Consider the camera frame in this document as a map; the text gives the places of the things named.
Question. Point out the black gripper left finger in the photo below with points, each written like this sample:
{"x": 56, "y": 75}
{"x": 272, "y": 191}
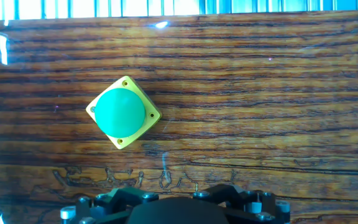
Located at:
{"x": 113, "y": 202}

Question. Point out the yellow green push button box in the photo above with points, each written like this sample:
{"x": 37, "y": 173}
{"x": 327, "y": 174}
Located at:
{"x": 120, "y": 112}

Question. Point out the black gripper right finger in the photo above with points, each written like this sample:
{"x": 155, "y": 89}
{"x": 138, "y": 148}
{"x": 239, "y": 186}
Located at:
{"x": 247, "y": 202}

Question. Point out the wood grain table mat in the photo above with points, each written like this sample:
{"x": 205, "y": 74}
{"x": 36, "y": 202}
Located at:
{"x": 228, "y": 102}

